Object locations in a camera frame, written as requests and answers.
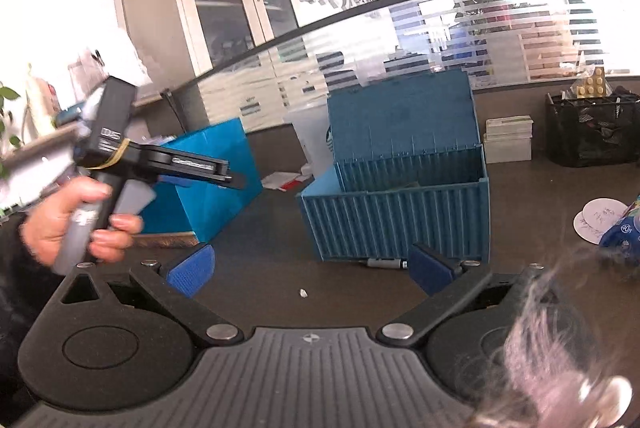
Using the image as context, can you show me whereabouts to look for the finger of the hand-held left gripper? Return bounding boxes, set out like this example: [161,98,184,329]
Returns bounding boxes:
[215,172,247,190]

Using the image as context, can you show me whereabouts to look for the white paper leaflet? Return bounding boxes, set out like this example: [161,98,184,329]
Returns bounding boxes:
[261,168,303,192]

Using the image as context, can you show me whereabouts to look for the round white paper coaster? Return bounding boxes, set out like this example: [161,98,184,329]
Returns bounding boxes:
[572,197,628,240]

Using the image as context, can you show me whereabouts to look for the blue wet wipes pack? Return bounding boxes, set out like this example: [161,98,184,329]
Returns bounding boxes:
[597,193,640,269]

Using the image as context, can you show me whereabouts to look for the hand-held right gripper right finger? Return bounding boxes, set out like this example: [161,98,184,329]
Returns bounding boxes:
[376,242,547,348]

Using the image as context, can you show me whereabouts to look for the clear plastic cup green logo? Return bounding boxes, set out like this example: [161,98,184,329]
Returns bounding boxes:
[282,101,335,179]

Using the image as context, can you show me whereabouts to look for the white cardboard box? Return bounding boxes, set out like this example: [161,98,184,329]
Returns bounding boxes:
[482,135,533,164]
[485,115,535,140]

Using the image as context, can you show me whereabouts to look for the black and silver pen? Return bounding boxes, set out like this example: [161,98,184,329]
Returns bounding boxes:
[367,257,410,270]

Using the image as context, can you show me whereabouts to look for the black mesh desk organizer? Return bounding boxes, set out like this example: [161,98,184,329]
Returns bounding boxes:
[544,89,640,168]

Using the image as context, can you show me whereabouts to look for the person's left hand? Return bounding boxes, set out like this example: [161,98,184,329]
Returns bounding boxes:
[20,175,144,266]

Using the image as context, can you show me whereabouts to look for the small leafy vine plant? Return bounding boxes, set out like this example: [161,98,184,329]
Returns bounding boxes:
[0,83,23,179]

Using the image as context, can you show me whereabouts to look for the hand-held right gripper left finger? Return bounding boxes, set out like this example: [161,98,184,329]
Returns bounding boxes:
[50,242,246,349]

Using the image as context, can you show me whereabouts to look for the clear acrylic organizer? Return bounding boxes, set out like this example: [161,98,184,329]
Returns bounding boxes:
[67,28,151,104]

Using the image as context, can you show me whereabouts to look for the blue paper gift bag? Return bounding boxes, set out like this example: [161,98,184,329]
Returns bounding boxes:
[135,117,264,245]

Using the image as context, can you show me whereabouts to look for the frosted glass desk partition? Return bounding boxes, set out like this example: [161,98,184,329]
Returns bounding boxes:
[160,0,640,134]

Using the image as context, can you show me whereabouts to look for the blue container-shaped storage box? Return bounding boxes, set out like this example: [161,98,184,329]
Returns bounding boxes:
[295,68,491,261]

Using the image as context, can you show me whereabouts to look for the yellow pill blister pack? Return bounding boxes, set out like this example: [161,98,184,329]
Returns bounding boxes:
[572,67,612,99]

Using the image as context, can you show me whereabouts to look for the white plastic bag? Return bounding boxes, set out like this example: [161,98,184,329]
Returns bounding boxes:
[24,63,57,139]

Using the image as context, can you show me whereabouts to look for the blue ceramic bowl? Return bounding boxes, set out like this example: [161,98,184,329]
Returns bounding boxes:
[55,106,86,126]

